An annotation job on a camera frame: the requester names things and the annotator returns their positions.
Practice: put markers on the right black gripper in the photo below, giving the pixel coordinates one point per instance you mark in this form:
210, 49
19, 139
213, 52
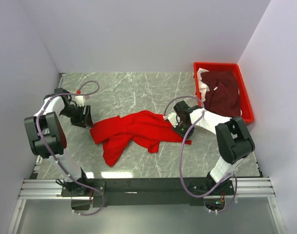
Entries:
183, 129

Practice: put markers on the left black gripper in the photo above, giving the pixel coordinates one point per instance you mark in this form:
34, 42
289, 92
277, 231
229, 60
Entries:
83, 116

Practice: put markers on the red t shirt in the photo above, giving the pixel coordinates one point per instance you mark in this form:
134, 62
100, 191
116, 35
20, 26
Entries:
145, 128

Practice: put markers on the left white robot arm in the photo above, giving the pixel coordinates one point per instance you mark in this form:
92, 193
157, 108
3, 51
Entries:
47, 139

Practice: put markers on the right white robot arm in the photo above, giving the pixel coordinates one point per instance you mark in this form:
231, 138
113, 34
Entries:
233, 138

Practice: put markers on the white pink t shirt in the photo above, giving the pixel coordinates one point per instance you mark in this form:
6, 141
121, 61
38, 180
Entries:
203, 88

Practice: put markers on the dark maroon t shirt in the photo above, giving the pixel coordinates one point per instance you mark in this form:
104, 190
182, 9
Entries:
222, 98

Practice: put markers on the red plastic bin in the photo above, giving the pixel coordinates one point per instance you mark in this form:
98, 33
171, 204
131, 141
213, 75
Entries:
247, 112

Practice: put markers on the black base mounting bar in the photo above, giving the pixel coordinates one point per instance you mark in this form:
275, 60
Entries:
127, 191

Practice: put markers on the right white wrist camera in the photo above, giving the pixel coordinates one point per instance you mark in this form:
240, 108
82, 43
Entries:
172, 118

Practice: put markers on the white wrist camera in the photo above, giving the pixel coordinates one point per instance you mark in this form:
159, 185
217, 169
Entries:
80, 99
172, 118

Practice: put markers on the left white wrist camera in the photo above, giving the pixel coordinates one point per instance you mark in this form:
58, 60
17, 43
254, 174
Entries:
80, 99

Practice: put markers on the aluminium frame rail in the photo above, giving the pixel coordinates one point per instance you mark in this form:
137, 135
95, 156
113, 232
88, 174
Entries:
47, 189

